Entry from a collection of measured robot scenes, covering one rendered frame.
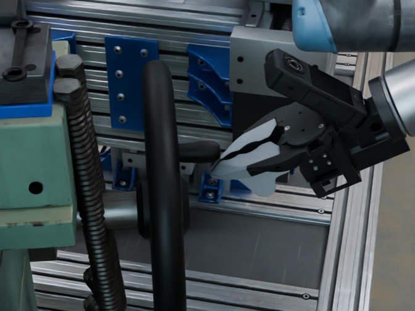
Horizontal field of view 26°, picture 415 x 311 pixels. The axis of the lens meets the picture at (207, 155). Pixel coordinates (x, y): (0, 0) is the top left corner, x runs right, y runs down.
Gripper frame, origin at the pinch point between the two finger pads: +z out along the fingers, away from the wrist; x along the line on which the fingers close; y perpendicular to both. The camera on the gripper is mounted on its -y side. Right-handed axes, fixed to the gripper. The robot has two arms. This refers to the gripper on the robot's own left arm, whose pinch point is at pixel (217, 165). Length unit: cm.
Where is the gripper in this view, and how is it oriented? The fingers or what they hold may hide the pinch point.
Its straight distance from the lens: 99.8
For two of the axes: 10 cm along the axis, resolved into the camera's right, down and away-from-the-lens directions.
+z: -8.7, 3.8, 3.0
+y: 4.8, 6.6, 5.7
